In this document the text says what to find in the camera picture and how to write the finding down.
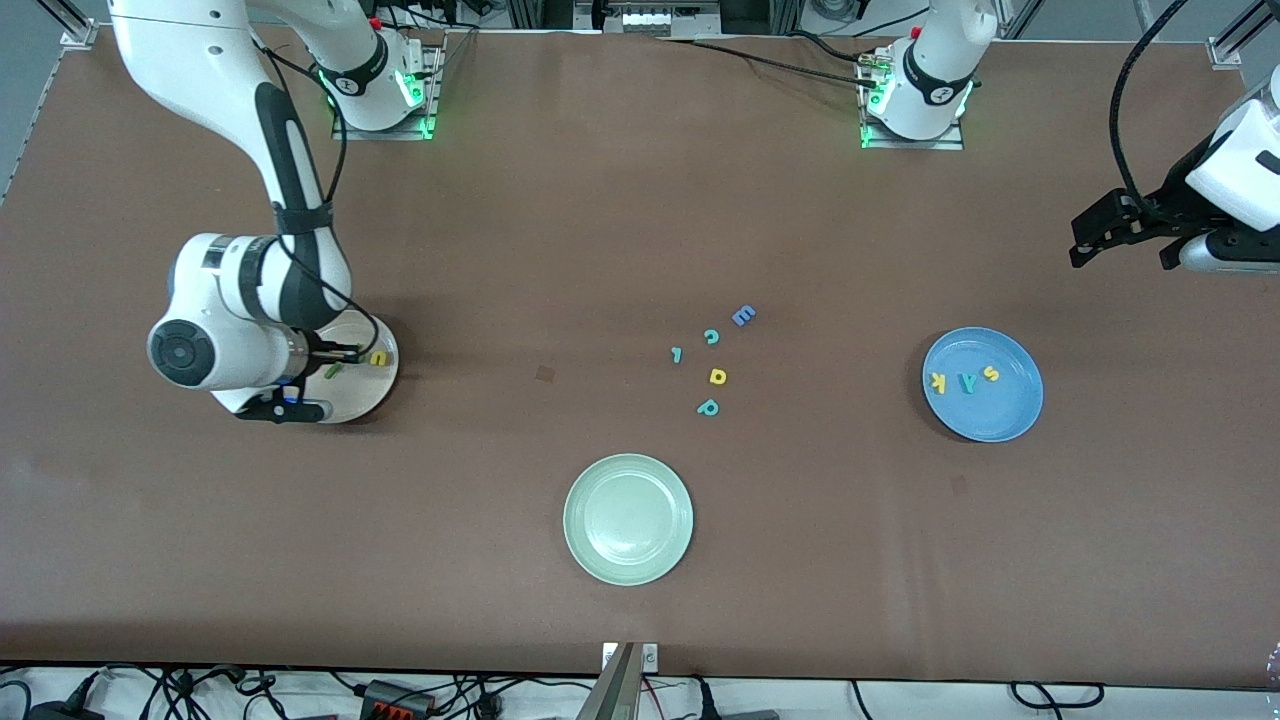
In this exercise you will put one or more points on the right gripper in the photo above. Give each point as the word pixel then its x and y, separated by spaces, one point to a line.
pixel 325 350

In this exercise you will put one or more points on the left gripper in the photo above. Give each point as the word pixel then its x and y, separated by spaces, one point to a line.
pixel 1168 201

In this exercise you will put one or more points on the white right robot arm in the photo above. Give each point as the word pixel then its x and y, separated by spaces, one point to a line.
pixel 200 60

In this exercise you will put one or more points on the beige brown plate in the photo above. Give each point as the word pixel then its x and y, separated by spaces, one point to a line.
pixel 375 390

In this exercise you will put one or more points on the blue plate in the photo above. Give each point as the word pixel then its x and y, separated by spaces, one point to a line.
pixel 985 420

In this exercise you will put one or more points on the black orange power strip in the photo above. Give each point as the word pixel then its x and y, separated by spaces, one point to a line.
pixel 395 700

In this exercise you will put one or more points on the pale green plate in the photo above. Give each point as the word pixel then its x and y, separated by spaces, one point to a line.
pixel 628 520

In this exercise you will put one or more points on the blue foam letter E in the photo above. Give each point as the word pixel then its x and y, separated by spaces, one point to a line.
pixel 743 316

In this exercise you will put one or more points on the black power adapter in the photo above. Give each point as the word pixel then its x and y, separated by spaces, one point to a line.
pixel 50 712

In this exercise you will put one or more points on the silver metal rack equipment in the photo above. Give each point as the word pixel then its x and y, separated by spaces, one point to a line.
pixel 650 18

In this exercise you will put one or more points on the black power plug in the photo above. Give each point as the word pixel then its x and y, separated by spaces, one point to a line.
pixel 705 700

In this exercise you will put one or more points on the aluminium frame corner profile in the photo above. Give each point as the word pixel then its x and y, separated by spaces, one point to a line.
pixel 1235 35
pixel 75 22

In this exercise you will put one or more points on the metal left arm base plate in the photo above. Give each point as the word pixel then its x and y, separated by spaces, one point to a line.
pixel 945 142

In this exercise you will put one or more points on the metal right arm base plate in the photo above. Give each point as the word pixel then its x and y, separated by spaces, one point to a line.
pixel 385 134

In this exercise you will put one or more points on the grey metal camera post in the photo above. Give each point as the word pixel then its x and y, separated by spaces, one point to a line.
pixel 612 690

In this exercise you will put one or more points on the white post bracket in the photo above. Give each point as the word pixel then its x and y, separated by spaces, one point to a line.
pixel 650 657

